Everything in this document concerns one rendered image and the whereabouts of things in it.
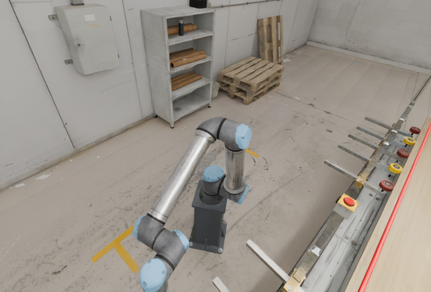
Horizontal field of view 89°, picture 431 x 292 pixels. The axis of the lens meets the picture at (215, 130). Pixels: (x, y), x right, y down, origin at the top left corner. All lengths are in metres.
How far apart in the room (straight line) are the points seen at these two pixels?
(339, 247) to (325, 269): 0.20
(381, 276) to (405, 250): 0.24
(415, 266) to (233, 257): 1.27
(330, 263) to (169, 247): 1.10
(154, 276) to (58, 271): 1.61
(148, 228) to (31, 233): 1.88
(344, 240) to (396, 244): 0.33
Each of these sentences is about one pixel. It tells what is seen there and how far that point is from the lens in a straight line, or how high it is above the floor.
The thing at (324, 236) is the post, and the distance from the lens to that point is 1.42.
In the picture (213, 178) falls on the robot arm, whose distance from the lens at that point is 1.56.
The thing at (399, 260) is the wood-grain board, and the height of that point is 0.90.
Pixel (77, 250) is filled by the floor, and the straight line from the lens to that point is 2.49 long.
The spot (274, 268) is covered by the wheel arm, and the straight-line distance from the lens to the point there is 1.34.
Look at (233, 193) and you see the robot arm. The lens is 1.51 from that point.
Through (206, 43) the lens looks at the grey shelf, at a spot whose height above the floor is 1.07.
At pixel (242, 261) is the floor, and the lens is 2.25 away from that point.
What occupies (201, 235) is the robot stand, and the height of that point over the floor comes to 0.18.
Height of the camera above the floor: 2.05
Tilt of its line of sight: 37 degrees down
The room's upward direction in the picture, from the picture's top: 4 degrees clockwise
